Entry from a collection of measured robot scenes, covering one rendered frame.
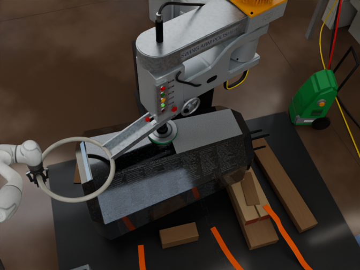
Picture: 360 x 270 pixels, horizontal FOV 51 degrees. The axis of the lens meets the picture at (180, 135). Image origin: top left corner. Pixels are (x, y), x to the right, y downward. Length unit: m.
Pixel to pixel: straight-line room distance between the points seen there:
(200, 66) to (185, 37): 0.32
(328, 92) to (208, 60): 1.54
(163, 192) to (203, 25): 1.19
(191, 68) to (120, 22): 2.59
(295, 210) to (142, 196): 1.39
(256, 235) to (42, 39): 3.23
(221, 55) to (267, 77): 1.99
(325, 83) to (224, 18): 1.64
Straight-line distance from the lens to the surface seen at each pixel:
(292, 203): 3.44
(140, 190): 2.67
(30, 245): 3.44
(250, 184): 3.28
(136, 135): 2.57
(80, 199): 2.39
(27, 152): 2.25
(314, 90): 3.67
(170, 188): 2.71
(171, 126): 2.75
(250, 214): 3.19
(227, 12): 2.29
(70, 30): 4.85
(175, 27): 2.17
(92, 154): 2.71
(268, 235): 3.26
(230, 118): 2.86
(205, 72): 2.36
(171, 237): 3.13
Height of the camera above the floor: 3.11
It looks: 57 degrees down
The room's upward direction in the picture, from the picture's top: 2 degrees clockwise
